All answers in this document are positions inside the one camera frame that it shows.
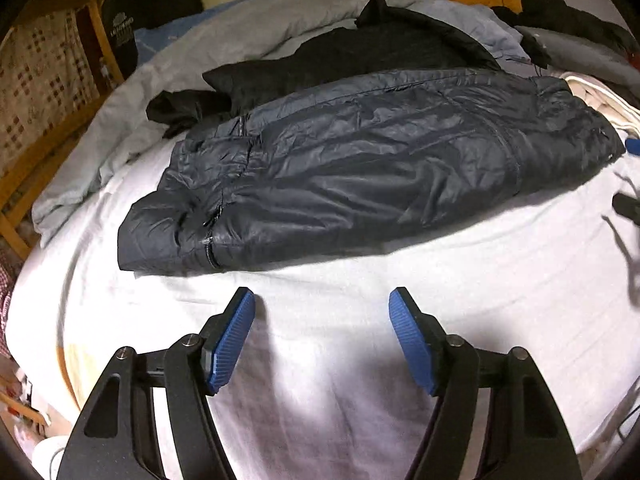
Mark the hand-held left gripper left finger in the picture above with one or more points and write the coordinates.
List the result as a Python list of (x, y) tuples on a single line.
[(227, 340)]

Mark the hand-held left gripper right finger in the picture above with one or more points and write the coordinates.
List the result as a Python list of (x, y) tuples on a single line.
[(412, 340)]

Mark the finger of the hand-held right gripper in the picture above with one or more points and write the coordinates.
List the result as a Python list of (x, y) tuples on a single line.
[(634, 147), (626, 205)]

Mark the dark puffer jacket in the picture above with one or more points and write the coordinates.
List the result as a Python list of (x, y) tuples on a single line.
[(375, 160)]

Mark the pile of black clothes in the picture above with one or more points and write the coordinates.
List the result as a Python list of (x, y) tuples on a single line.
[(560, 10)]

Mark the cream folded blanket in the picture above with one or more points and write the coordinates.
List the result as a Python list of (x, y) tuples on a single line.
[(600, 100)]

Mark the grey shiny cloth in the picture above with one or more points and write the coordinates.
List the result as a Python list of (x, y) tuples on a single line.
[(585, 55)]

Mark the white bed sheet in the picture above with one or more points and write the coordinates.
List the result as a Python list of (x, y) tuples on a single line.
[(320, 410)]

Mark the white round container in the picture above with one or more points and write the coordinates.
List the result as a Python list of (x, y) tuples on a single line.
[(52, 457)]

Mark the light blue cloth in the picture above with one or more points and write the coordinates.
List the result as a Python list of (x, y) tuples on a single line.
[(465, 20)]

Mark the black knit garment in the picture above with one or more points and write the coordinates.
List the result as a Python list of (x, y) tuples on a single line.
[(360, 50)]

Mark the grey blanket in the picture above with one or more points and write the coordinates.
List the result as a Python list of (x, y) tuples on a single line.
[(200, 45)]

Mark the checked patterned cloth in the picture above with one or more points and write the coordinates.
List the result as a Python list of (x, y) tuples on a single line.
[(45, 75)]

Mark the black printed bag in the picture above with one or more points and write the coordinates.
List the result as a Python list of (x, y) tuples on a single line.
[(150, 0)]

